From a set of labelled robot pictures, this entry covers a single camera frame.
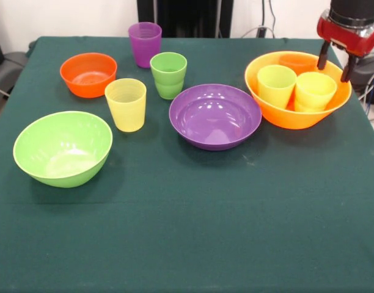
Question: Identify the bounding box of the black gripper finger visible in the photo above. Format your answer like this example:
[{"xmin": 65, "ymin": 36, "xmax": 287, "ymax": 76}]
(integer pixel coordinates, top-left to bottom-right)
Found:
[
  {"xmin": 340, "ymin": 53, "xmax": 358, "ymax": 84},
  {"xmin": 317, "ymin": 40, "xmax": 330, "ymax": 71}
]

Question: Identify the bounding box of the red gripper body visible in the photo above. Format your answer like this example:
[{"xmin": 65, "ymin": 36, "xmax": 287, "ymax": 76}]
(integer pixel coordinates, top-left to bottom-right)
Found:
[{"xmin": 316, "ymin": 9, "xmax": 374, "ymax": 57}]

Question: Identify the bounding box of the orange-red cup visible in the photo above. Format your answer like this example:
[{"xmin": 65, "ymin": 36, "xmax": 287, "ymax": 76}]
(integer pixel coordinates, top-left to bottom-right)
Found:
[{"xmin": 278, "ymin": 54, "xmax": 318, "ymax": 74}]

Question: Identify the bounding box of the yellow-orange stepped cup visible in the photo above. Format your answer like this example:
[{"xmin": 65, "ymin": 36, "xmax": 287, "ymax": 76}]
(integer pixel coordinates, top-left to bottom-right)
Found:
[{"xmin": 294, "ymin": 71, "xmax": 338, "ymax": 113}]

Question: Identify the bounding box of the light green tapered cup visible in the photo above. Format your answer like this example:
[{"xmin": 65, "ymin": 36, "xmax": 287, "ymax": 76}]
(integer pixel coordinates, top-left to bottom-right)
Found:
[{"xmin": 256, "ymin": 64, "xmax": 298, "ymax": 110}]

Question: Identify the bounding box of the large yellow-orange bowl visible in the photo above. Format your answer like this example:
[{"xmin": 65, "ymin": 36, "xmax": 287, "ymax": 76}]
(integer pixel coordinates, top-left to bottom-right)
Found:
[{"xmin": 244, "ymin": 51, "xmax": 353, "ymax": 130}]

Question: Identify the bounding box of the purple bowl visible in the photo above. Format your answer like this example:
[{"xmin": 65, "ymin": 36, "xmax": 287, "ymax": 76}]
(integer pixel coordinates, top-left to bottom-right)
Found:
[{"xmin": 168, "ymin": 84, "xmax": 263, "ymax": 151}]

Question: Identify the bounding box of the green stepped cup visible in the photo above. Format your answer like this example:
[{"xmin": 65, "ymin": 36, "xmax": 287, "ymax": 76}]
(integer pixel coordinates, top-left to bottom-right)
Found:
[{"xmin": 149, "ymin": 52, "xmax": 188, "ymax": 101}]

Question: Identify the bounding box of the purple cup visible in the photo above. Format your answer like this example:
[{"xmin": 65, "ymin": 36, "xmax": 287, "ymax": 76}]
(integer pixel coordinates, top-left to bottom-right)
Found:
[{"xmin": 127, "ymin": 21, "xmax": 163, "ymax": 69}]

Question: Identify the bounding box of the yellow tapered cup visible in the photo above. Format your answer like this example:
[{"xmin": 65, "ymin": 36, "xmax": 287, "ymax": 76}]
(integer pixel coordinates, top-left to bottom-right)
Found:
[{"xmin": 104, "ymin": 78, "xmax": 147, "ymax": 133}]

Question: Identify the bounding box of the dark green tablecloth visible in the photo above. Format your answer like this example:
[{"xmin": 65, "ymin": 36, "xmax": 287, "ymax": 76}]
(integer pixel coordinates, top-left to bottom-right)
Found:
[{"xmin": 0, "ymin": 35, "xmax": 374, "ymax": 293}]

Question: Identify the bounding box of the orange-red bowl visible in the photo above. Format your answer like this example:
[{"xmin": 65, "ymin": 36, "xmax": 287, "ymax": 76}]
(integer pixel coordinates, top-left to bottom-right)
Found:
[{"xmin": 59, "ymin": 52, "xmax": 118, "ymax": 99}]

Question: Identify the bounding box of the green bowl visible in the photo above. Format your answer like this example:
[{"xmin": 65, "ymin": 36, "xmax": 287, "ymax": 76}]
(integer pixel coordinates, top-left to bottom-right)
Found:
[{"xmin": 12, "ymin": 110, "xmax": 114, "ymax": 189}]

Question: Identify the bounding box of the grey office chair base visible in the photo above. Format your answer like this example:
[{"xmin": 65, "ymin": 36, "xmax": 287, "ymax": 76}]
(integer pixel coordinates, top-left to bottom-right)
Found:
[{"xmin": 0, "ymin": 24, "xmax": 29, "ymax": 98}]

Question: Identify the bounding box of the blue and white cable bundle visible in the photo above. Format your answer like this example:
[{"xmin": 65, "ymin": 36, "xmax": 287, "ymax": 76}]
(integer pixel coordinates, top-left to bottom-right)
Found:
[{"xmin": 357, "ymin": 67, "xmax": 374, "ymax": 115}]

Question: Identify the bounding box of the grey cable with plug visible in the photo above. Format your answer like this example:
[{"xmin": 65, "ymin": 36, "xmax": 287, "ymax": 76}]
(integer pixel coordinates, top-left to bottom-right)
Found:
[{"xmin": 241, "ymin": 26, "xmax": 276, "ymax": 39}]

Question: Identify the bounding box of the black hanging cable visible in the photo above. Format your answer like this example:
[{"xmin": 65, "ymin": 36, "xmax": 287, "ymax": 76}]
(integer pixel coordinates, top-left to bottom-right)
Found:
[{"xmin": 268, "ymin": 0, "xmax": 278, "ymax": 39}]

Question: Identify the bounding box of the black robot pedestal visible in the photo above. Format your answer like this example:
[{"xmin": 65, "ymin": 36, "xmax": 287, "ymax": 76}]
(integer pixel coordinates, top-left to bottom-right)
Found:
[{"xmin": 137, "ymin": 0, "xmax": 233, "ymax": 38}]

